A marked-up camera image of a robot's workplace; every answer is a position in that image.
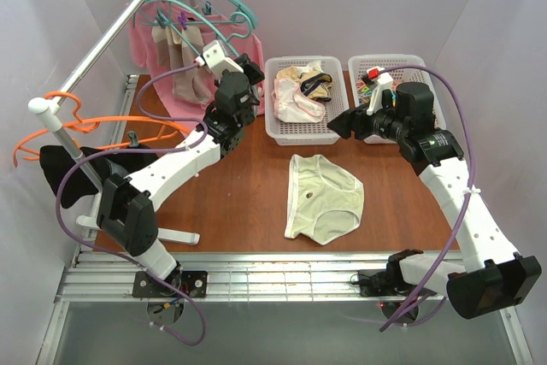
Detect beige socks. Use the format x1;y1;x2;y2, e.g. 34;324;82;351
151;26;212;104

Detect beige navy underwear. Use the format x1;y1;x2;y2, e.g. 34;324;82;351
276;66;333;103

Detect aluminium rail frame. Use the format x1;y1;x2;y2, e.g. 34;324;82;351
38;252;533;364

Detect white pink underwear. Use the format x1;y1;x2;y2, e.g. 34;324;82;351
272;79;326;124

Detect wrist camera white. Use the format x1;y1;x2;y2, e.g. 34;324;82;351
194;40;244;79
366;66;393;116

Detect black garment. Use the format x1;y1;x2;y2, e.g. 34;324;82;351
39;144;159;209

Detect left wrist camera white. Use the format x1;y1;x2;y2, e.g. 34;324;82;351
194;40;244;79

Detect pale green underwear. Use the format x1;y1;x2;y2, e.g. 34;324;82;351
284;155;365;246

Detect white basket with underwear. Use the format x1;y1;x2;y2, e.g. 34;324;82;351
264;56;349;146

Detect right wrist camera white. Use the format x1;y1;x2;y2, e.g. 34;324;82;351
366;66;393;116

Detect pink shirt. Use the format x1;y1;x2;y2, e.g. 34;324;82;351
129;0;264;117

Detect silver clothes rack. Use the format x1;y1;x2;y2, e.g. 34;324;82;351
27;0;201;246

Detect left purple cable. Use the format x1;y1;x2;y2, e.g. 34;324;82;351
55;59;215;348

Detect pile of coloured clothespins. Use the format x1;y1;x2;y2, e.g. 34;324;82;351
356;80;399;105

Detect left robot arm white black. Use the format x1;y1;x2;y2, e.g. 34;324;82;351
97;52;264;280

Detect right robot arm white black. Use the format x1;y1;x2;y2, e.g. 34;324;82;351
327;82;542;319

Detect orange hanger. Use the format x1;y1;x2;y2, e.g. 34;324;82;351
12;91;190;168

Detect white basket with clothespins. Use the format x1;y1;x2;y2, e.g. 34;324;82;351
348;54;446;129

